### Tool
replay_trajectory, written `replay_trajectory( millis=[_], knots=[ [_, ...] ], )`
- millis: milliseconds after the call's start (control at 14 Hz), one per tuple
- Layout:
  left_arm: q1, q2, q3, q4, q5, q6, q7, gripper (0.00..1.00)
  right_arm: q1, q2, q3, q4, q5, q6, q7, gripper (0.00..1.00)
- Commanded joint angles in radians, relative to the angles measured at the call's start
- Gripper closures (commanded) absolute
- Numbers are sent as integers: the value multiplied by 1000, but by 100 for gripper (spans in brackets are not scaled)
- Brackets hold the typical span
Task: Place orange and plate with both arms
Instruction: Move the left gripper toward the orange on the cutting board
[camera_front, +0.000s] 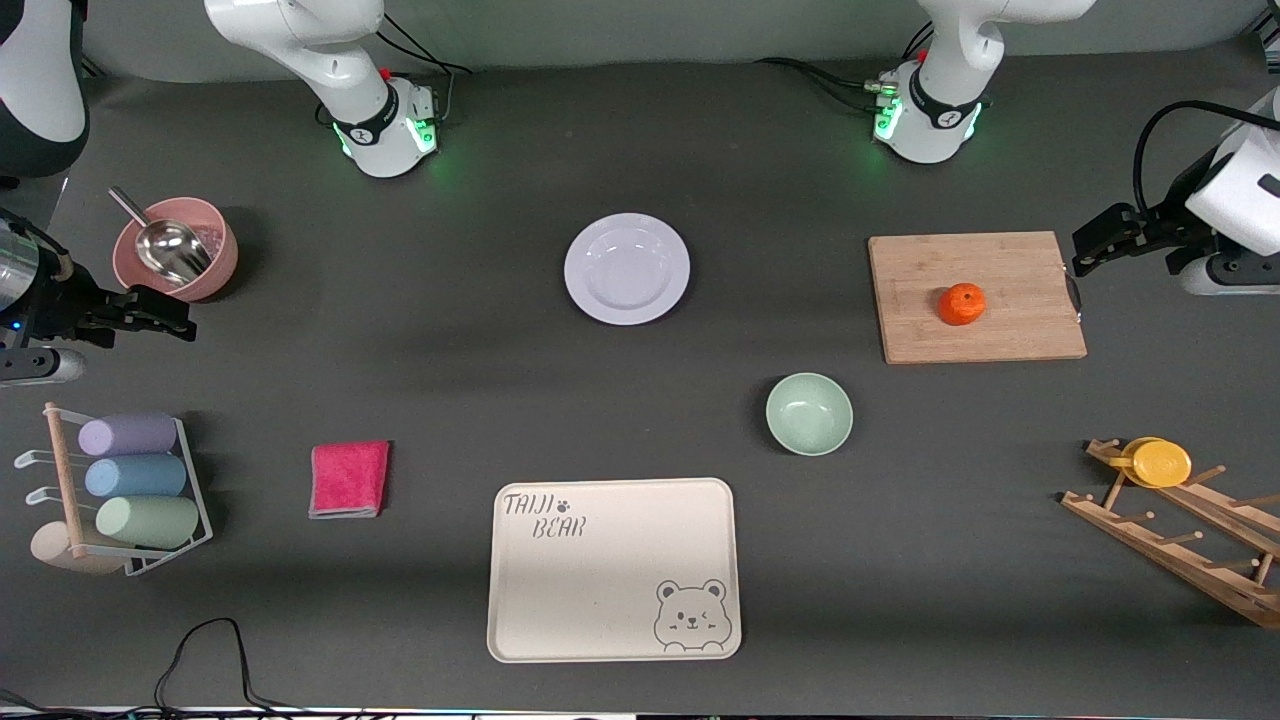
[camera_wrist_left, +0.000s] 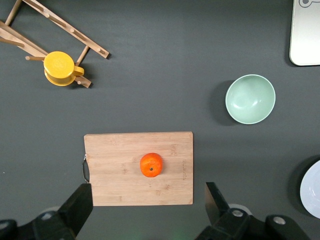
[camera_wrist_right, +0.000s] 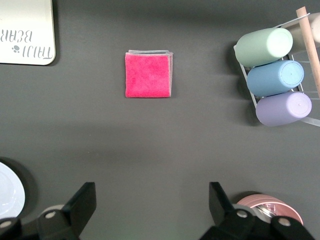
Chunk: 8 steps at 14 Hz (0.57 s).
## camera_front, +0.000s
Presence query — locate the green cup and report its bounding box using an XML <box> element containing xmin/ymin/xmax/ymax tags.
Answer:
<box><xmin>95</xmin><ymin>495</ymin><xmax>201</xmax><ymax>550</ymax></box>

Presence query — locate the beige bear print tray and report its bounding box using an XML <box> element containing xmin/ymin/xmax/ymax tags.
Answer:
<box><xmin>486</xmin><ymin>477</ymin><xmax>744</xmax><ymax>665</ymax></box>

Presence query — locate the wooden cutting board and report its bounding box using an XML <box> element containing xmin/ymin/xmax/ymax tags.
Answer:
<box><xmin>867</xmin><ymin>231</ymin><xmax>1089</xmax><ymax>366</ymax></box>

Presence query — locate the pale green bowl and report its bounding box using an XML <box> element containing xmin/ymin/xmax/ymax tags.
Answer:
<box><xmin>765</xmin><ymin>372</ymin><xmax>855</xmax><ymax>458</ymax></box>

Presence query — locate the orange fruit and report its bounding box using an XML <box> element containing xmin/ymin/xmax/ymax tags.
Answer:
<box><xmin>937</xmin><ymin>282</ymin><xmax>988</xmax><ymax>328</ymax></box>

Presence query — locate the white round plate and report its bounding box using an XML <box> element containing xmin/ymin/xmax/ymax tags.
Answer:
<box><xmin>563</xmin><ymin>212</ymin><xmax>692</xmax><ymax>327</ymax></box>

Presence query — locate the black right arm base cable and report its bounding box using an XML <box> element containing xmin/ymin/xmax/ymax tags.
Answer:
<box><xmin>375</xmin><ymin>12</ymin><xmax>473</xmax><ymax>126</ymax></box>

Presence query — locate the wooden peg drying rack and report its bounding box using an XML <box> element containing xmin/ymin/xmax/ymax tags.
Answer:
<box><xmin>1060</xmin><ymin>437</ymin><xmax>1280</xmax><ymax>631</ymax></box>

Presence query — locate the black left arm base cable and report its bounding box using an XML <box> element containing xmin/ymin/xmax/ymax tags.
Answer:
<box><xmin>755</xmin><ymin>57</ymin><xmax>886</xmax><ymax>113</ymax></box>

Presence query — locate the beige cup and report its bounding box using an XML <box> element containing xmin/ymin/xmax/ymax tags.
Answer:
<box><xmin>30</xmin><ymin>521</ymin><xmax>129</xmax><ymax>576</ymax></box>

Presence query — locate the yellow cup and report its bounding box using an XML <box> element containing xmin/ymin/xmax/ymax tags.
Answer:
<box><xmin>1108</xmin><ymin>437</ymin><xmax>1193</xmax><ymax>489</ymax></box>

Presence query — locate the metal scoop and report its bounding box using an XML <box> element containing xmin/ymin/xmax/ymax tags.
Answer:
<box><xmin>107</xmin><ymin>186</ymin><xmax>214</xmax><ymax>286</ymax></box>

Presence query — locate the white wire cup rack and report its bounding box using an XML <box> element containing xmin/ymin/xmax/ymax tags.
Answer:
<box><xmin>13</xmin><ymin>403</ymin><xmax>214</xmax><ymax>578</ymax></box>

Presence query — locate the blue cup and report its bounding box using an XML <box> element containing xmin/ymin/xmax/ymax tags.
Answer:
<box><xmin>84</xmin><ymin>455</ymin><xmax>189</xmax><ymax>499</ymax></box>

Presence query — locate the thin black table cable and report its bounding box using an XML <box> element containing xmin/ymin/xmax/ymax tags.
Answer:
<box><xmin>0</xmin><ymin>617</ymin><xmax>301</xmax><ymax>717</ymax></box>

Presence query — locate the black arm base cable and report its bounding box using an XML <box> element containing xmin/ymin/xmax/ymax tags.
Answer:
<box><xmin>375</xmin><ymin>12</ymin><xmax>473</xmax><ymax>126</ymax></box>
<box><xmin>755</xmin><ymin>57</ymin><xmax>886</xmax><ymax>113</ymax></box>

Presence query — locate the purple cup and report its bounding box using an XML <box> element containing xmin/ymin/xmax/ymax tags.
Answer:
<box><xmin>78</xmin><ymin>413</ymin><xmax>179</xmax><ymax>458</ymax></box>

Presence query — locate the pink bowl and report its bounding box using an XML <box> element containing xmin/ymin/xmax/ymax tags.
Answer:
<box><xmin>111</xmin><ymin>196</ymin><xmax>240</xmax><ymax>303</ymax></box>

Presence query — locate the pink folded cloth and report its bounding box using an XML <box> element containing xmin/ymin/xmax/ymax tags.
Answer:
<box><xmin>308</xmin><ymin>440</ymin><xmax>392</xmax><ymax>520</ymax></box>

